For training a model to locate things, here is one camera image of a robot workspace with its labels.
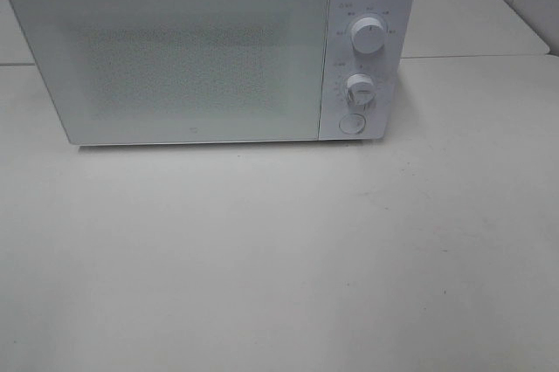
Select white timer knob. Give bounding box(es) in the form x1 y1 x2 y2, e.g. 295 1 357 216
344 73 376 107

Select upper white power knob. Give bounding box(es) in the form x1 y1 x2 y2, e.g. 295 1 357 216
350 16 387 54

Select round white door button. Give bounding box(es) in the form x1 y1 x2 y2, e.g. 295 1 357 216
339 114 366 134

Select white microwave door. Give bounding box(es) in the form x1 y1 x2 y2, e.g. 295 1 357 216
10 0 328 146

